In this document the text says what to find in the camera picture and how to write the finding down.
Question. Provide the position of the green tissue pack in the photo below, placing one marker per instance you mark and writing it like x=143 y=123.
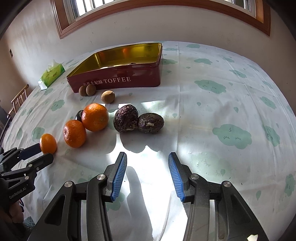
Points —
x=53 y=71

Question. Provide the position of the small orange kumquat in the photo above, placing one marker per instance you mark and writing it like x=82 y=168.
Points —
x=48 y=144

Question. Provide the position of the brown longan single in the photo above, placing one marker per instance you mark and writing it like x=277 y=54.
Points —
x=108 y=96

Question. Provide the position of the wrinkled passion fruit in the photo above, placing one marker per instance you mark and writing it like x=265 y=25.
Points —
x=150 y=123
x=126 y=119

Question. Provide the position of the person left hand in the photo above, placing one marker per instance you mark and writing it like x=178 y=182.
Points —
x=12 y=215

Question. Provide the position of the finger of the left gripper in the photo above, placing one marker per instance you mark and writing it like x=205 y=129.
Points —
x=29 y=151
x=39 y=163

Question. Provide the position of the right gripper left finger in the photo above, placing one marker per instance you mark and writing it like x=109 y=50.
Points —
x=115 y=174

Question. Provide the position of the large orange tangerine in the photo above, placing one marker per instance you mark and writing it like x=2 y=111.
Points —
x=95 y=117

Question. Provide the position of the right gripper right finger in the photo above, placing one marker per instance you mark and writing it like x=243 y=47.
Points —
x=184 y=185

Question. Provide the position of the medium orange tangerine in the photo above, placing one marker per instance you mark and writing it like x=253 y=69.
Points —
x=74 y=133

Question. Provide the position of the dark cherry tomato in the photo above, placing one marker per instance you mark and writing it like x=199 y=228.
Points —
x=78 y=116

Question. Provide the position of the brown longan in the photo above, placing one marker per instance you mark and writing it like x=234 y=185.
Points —
x=90 y=90
x=82 y=90

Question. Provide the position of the wooden window frame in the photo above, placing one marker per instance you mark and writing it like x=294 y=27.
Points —
x=163 y=20

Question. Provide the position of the cloud pattern tablecloth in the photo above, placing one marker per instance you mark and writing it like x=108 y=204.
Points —
x=223 y=116

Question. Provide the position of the red gold toffee tin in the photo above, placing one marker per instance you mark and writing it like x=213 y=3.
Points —
x=129 y=66

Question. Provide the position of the wooden chair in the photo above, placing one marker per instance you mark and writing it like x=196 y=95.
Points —
x=18 y=100

